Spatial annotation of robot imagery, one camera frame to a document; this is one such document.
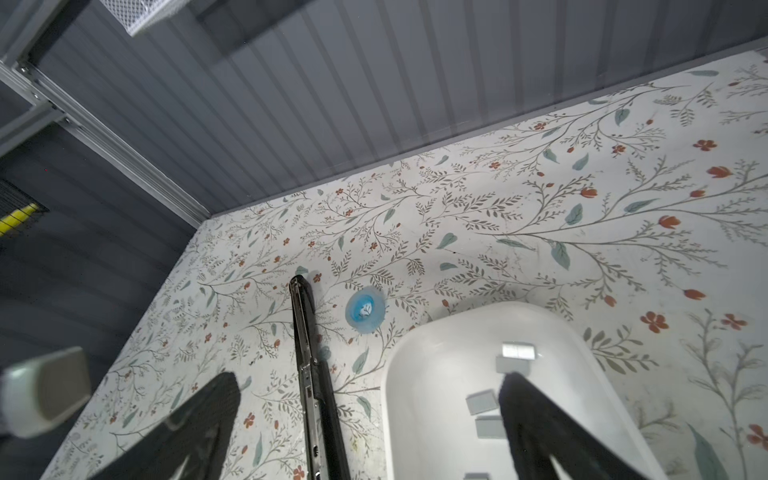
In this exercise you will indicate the floral table mat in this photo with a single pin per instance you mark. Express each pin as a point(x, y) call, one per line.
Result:
point(640, 218)

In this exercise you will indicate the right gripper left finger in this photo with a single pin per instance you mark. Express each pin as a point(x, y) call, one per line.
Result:
point(191, 443)

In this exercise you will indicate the yellow marker pen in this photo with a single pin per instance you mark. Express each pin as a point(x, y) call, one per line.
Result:
point(13, 222)

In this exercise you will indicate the white wire mesh basket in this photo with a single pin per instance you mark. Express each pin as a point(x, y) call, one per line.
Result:
point(135, 16)

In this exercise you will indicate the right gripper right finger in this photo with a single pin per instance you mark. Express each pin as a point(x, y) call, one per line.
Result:
point(541, 435)

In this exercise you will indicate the blue tape roll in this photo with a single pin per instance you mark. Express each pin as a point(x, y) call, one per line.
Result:
point(366, 310)

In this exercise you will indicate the white plastic tray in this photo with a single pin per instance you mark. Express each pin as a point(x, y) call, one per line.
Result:
point(441, 384)

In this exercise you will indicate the black stapler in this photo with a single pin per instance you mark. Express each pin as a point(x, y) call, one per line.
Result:
point(325, 449)

